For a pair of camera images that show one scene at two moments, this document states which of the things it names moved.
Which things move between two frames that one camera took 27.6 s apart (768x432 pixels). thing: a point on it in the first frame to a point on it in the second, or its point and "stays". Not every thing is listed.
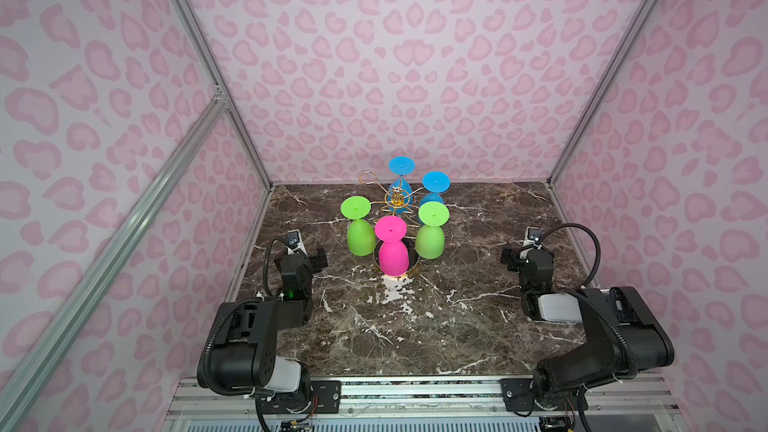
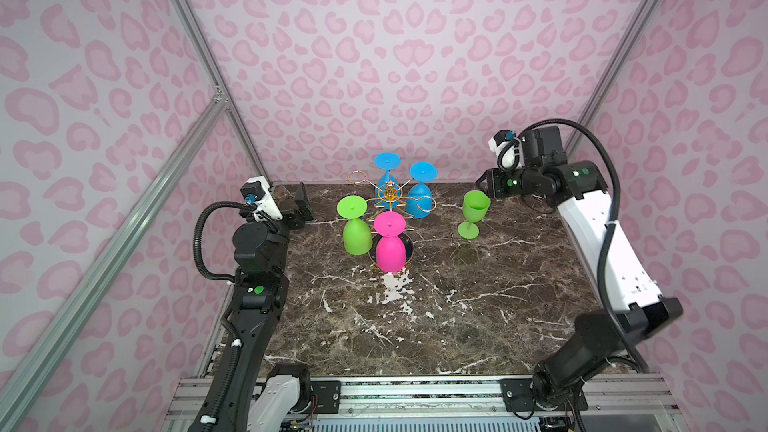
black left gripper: x=299 y=261 to x=294 y=210
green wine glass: x=361 y=235 stays
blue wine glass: x=434 y=184 to x=419 y=200
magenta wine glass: x=393 y=253 stays
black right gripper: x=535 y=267 to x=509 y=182
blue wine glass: x=400 y=195 to x=387 y=189
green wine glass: x=430 y=235 to x=475 y=205
